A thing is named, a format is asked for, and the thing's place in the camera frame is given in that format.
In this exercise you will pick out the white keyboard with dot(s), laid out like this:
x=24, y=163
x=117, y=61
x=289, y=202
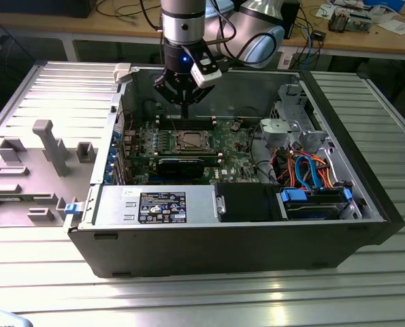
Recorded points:
x=4, y=320

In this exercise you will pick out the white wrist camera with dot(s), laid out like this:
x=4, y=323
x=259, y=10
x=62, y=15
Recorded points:
x=207, y=75

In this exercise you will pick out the silver CPU green edge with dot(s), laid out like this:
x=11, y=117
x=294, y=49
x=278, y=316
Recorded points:
x=192, y=139

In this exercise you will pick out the round coin battery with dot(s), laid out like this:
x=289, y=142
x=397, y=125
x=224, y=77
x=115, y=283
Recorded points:
x=235, y=127

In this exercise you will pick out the white labelled box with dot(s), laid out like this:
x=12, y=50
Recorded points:
x=287, y=60

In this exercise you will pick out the white papers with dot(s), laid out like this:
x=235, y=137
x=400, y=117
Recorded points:
x=397, y=26

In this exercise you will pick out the hard disk in blue carrier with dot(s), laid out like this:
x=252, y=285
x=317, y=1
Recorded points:
x=311, y=212

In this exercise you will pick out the black upright box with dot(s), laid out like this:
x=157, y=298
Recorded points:
x=293, y=10

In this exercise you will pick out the black graphics card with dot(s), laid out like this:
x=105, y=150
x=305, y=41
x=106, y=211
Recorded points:
x=180, y=168

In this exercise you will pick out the CPU socket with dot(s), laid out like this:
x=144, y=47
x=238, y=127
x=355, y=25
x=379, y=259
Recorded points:
x=180, y=133

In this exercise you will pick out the black flat box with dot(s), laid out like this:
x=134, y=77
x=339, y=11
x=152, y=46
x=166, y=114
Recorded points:
x=42, y=8

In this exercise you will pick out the wooden desk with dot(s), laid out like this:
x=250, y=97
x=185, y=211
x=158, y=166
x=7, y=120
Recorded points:
x=120, y=29

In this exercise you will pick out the blue cardboard box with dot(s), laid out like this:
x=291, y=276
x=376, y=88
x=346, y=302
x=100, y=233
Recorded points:
x=386, y=3

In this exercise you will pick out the small black adaptor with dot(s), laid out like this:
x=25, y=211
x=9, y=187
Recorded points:
x=319, y=35

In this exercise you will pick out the blue case latch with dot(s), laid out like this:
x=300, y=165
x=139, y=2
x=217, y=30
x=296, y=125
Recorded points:
x=72, y=208

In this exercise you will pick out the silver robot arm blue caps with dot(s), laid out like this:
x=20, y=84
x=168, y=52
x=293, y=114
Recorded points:
x=183, y=27

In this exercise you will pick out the green RAM stick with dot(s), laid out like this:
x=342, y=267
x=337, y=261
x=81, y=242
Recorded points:
x=8, y=198

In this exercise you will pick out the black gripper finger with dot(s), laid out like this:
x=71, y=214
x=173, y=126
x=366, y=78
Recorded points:
x=202, y=93
x=169, y=88

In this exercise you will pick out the green motherboard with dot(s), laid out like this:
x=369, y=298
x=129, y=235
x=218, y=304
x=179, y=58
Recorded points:
x=236, y=160

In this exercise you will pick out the copper wound transformer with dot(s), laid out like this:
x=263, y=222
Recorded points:
x=338, y=20

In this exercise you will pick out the grey power supply black label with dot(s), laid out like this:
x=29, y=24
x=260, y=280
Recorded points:
x=117, y=204

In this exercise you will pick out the silver metal drive cage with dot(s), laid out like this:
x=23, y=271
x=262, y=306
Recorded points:
x=273, y=131

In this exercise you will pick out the grey electronic device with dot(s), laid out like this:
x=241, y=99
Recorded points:
x=358, y=22

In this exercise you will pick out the grey plastic parts rack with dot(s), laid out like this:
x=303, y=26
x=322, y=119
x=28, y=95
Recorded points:
x=35, y=211

